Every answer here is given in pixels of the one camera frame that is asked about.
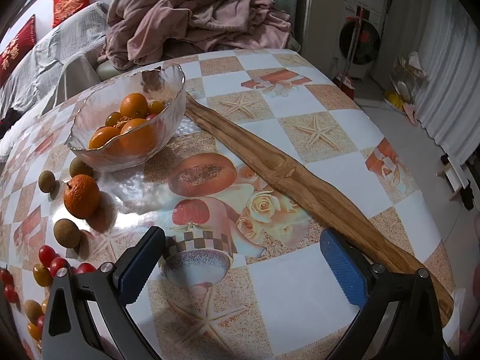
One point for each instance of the pink blanket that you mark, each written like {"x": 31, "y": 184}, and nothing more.
{"x": 195, "y": 11}

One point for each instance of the small wooden stool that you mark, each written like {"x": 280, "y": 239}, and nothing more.
{"x": 455, "y": 178}

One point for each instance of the small oval orange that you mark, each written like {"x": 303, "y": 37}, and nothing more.
{"x": 103, "y": 137}

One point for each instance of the brown longan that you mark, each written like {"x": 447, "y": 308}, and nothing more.
{"x": 66, "y": 232}
{"x": 80, "y": 165}
{"x": 33, "y": 309}
{"x": 47, "y": 180}

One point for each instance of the red embroidered pillow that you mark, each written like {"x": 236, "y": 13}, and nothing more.
{"x": 71, "y": 2}
{"x": 17, "y": 50}

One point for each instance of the large orange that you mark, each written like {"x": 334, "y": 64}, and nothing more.
{"x": 138, "y": 137}

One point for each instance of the white washing machine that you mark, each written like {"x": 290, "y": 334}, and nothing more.
{"x": 363, "y": 45}

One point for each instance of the white curtain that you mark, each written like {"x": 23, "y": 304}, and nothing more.
{"x": 446, "y": 63}

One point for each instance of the clear plastic bag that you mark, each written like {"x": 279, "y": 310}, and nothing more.
{"x": 407, "y": 78}

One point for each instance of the red broom with dustpan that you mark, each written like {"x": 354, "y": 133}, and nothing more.
{"x": 347, "y": 80}

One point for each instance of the long wooden tray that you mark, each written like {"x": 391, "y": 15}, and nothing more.
{"x": 285, "y": 172}

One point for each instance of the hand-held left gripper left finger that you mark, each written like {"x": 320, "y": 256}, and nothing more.
{"x": 138, "y": 270}

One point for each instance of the yellow cherry tomato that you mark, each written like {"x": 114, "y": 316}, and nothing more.
{"x": 42, "y": 274}
{"x": 33, "y": 330}
{"x": 112, "y": 119}
{"x": 155, "y": 107}

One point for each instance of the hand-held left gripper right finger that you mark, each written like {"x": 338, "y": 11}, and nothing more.
{"x": 343, "y": 270}

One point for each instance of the clear glass bowl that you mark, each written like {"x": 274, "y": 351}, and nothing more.
{"x": 112, "y": 161}

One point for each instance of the wrinkled orange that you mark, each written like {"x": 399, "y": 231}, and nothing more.
{"x": 81, "y": 196}

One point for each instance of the round orange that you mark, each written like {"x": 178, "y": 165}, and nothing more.
{"x": 134, "y": 105}

